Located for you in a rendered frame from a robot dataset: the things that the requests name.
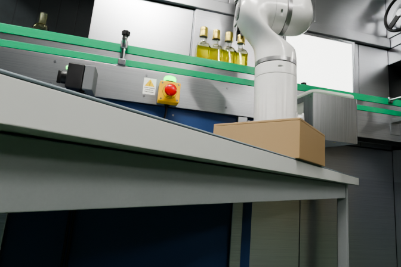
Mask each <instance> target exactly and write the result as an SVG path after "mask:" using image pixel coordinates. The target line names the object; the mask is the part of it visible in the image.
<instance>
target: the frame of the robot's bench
mask: <svg viewBox="0 0 401 267"><path fill-rule="evenodd" d="M332 198H337V248H338V267H349V244H348V185H347V184H337V183H332V182H325V181H317V180H312V179H304V178H297V177H292V176H285V175H277V174H272V173H264V172H256V171H252V170H244V169H237V168H232V167H224V166H216V165H212V164H204V163H196V162H188V161H184V160H176V159H169V158H164V157H156V156H148V155H144V154H136V153H128V152H124V151H116V150H108V149H103V148H96V147H88V146H83V145H76V144H68V143H63V142H55V141H48V140H43V139H36V138H28V137H23V136H15V135H8V134H3V133H0V213H21V212H47V211H62V210H88V209H115V208H129V207H156V206H182V205H197V204H223V203H250V202H264V201H291V200H317V199H332Z"/></svg>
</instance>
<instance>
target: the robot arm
mask: <svg viewBox="0 0 401 267"><path fill-rule="evenodd" d="M235 6H236V9H235V18H234V24H233V27H236V41H237V36H238V34H240V36H244V37H245V39H246V40H247V41H248V42H249V44H250V45H251V46H252V48H253V50H254V54H255V77H254V121H258V120H273V119H287V118H296V117H300V118H302V119H303V120H304V113H302V114H298V113H297V55H296V51H295V48H294V47H293V46H292V45H291V44H289V43H288V42H287V41H286V40H284V39H283V38H281V37H280V36H299V35H302V34H303V33H305V32H306V31H307V30H308V29H309V27H310V25H311V24H312V19H313V6H312V3H311V0H235ZM279 35H280V36H279Z"/></svg>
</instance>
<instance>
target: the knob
mask: <svg viewBox="0 0 401 267"><path fill-rule="evenodd" d="M66 76H67V71H62V70H58V75H57V81H56V82H57V83H63V84H65V82H66Z"/></svg>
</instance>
